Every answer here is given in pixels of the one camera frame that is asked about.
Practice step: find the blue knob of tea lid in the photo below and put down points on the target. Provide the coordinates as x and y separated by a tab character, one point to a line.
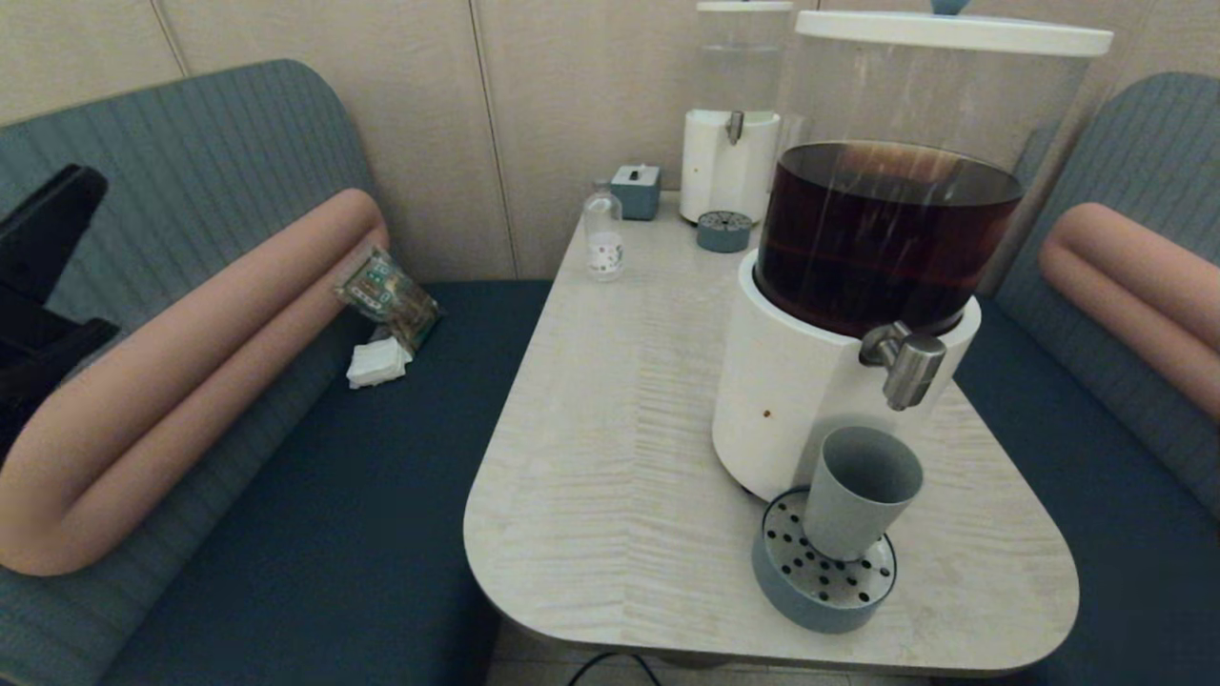
948	6

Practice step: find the large tea drink dispenser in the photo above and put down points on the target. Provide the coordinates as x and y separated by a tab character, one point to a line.
791	400

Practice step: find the white lid of tea dispenser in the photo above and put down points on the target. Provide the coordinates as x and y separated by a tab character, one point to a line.
944	33

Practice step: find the large blue perforated drip tray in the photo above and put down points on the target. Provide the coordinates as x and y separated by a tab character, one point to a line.
791	600

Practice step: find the small clear glass bottle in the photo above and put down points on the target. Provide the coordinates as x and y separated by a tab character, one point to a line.
603	246

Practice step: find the small blue box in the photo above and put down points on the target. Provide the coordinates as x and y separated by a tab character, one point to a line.
635	195

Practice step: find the white lid of water dispenser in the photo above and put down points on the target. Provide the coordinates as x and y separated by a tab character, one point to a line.
743	5

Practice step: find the grey-blue plastic cup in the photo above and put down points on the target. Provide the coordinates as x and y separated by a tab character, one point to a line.
848	524

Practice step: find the small blue drip tray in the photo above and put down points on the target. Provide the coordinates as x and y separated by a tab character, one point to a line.
722	236

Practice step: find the green snack packet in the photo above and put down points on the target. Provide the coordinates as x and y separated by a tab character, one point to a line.
389	295

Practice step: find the steel tap of tea dispenser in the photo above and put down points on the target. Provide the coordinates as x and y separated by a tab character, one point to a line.
913	367

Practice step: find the white folded napkin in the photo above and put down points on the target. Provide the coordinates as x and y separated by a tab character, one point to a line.
378	363

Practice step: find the blue upholstered bench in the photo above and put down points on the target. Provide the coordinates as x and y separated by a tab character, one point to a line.
286	534
1096	534

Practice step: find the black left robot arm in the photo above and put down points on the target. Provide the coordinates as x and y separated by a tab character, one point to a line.
43	238

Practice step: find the small clear water dispenser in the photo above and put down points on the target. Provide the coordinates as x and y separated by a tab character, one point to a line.
724	173

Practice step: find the steel tap of water dispenser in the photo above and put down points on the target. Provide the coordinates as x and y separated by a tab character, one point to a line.
735	126

